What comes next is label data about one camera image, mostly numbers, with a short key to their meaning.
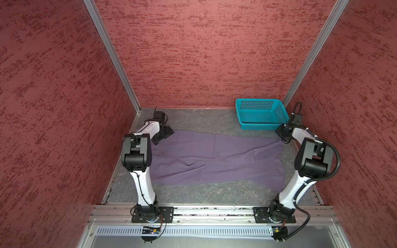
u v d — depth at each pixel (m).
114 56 0.89
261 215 0.74
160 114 0.84
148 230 0.73
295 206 0.61
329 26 0.77
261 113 1.19
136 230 0.71
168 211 0.76
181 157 0.92
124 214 0.76
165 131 0.92
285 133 0.78
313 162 0.53
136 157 0.55
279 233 0.71
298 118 0.79
